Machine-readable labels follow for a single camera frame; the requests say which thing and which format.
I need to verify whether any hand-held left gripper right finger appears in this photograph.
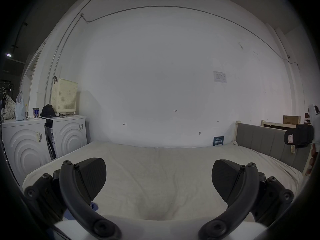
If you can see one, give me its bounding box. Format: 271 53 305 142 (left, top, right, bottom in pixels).
198 159 294 240

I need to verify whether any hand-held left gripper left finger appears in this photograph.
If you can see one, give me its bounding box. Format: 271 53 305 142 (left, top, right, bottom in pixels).
24 157 122 240

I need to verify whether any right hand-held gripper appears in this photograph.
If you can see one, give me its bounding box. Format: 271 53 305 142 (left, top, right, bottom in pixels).
284 103 320 149

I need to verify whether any person's right hand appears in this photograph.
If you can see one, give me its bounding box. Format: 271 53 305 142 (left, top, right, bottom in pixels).
306 143 319 176

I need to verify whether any wooden shelf with carton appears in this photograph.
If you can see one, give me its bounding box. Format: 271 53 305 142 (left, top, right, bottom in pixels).
261 115 302 128

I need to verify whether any grey padded headboard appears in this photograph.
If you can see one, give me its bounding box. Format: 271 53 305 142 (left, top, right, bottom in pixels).
235 120 313 173

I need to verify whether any white washing machine with basket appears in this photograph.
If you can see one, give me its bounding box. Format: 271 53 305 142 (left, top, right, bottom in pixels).
40 76 88 160

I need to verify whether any white washing machine with bags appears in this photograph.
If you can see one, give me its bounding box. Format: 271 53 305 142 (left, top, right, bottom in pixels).
1 91 52 186

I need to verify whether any bed with beige sheet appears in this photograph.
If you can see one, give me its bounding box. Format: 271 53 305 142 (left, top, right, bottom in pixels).
22 140 304 225

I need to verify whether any white paper notice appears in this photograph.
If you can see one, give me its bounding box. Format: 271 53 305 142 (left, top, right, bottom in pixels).
213 70 227 84

